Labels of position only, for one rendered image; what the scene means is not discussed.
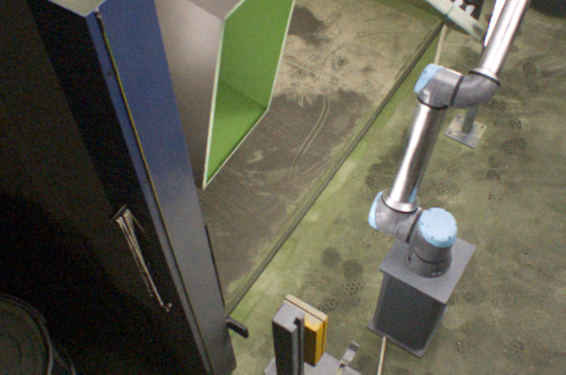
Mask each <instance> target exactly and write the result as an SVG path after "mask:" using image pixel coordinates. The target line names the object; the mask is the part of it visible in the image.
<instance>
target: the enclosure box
mask: <svg viewBox="0 0 566 375"><path fill-rule="evenodd" d="M154 1H155V6H156V9H157V16H158V20H159V26H160V29H161V34H162V37H163V41H164V49H165V54H166V57H167V61H168V65H169V70H170V75H171V78H172V85H173V90H174V94H175V98H176V103H177V107H178V111H179V115H180V123H181V127H182V132H183V136H184V140H186V144H187V153H188V156H189V161H190V164H191V169H192V173H193V177H194V183H195V186H196V187H197V188H200V189H201V190H204V189H205V188H206V187H207V185H208V184H209V183H210V181H211V179H212V178H213V177H214V176H215V174H216V173H218V172H219V170H220V169H221V168H222V167H223V166H224V163H225V162H226V161H227V159H228V158H229V157H230V156H232V155H233V153H234V152H235V151H236V149H237V148H238V147H239V146H240V145H241V143H242V142H243V141H244V139H245V138H247V136H248V135H249V133H250V132H251V131H252V130H253V128H254V127H255V126H256V124H257V123H258V121H260V120H261V119H262V117H263V116H264V115H265V113H266V112H267V111H268V110H269V107H270V103H271V99H272V92H274V88H275V84H276V80H277V76H278V72H279V65H280V61H281V57H282V53H283V49H284V45H285V41H286V37H287V30H288V29H289V27H288V26H290V22H291V18H292V13H293V9H294V3H295V0H154Z"/></svg>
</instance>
